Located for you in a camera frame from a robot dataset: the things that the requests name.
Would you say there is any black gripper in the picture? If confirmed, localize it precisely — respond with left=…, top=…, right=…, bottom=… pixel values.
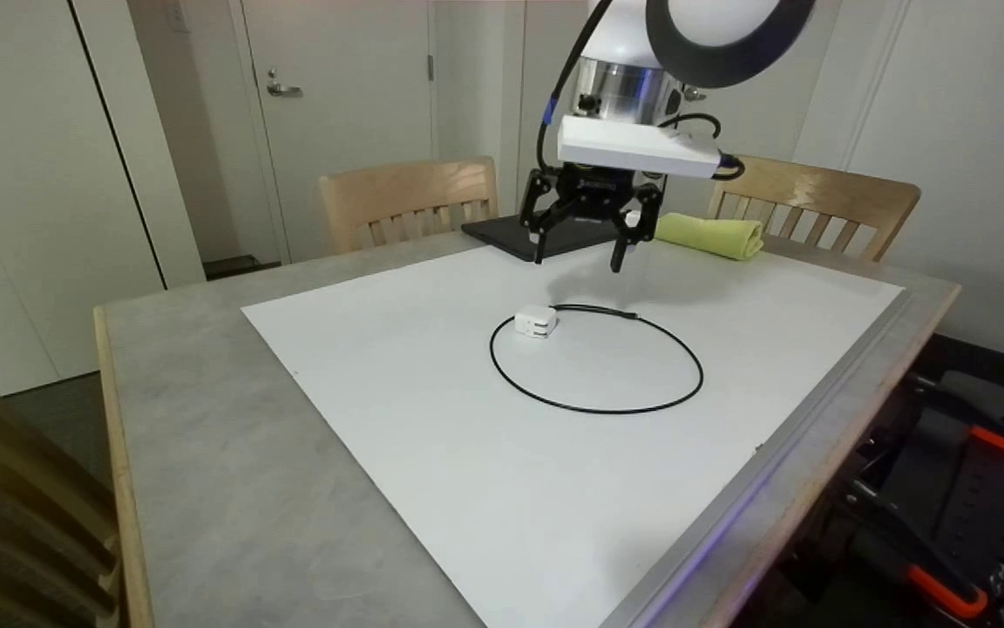
left=518, top=163, right=661, bottom=271

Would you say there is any black charger cable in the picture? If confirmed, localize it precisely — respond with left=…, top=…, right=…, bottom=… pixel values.
left=483, top=299, right=710, bottom=419

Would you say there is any white charger plug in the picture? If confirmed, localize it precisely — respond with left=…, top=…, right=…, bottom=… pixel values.
left=515, top=306, right=556, bottom=339

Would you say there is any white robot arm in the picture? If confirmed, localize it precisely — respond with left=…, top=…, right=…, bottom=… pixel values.
left=518, top=0, right=815, bottom=270

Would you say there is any black laptop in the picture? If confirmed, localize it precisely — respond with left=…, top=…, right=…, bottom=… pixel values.
left=462, top=217, right=614, bottom=262

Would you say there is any yellow cloth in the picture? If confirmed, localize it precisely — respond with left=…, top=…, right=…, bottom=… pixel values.
left=656, top=214, right=764, bottom=262

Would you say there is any white board mat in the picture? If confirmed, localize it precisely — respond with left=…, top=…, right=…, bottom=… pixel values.
left=248, top=243, right=900, bottom=628

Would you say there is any black orange clamp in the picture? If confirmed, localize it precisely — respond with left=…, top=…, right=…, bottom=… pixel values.
left=843, top=478, right=990, bottom=622

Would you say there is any near wooden chair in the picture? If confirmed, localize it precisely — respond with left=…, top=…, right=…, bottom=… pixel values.
left=0, top=403, right=129, bottom=628

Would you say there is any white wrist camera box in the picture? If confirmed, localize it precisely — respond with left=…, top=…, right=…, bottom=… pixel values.
left=556, top=115, right=721, bottom=179

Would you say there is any white door with handle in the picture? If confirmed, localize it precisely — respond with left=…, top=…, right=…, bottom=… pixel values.
left=241, top=0, right=432, bottom=258

